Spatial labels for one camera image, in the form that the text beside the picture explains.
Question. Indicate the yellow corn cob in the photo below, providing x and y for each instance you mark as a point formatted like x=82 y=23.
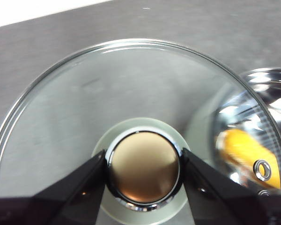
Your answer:
x=241 y=145

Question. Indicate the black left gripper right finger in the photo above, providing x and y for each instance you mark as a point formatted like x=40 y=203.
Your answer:
x=224 y=201

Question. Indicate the pale green electric pot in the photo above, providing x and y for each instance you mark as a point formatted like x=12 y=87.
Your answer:
x=278 y=93

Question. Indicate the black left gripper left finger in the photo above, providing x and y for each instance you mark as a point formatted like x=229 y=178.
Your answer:
x=49 y=206

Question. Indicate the glass lid with green knob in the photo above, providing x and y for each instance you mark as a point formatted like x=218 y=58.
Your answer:
x=140 y=164

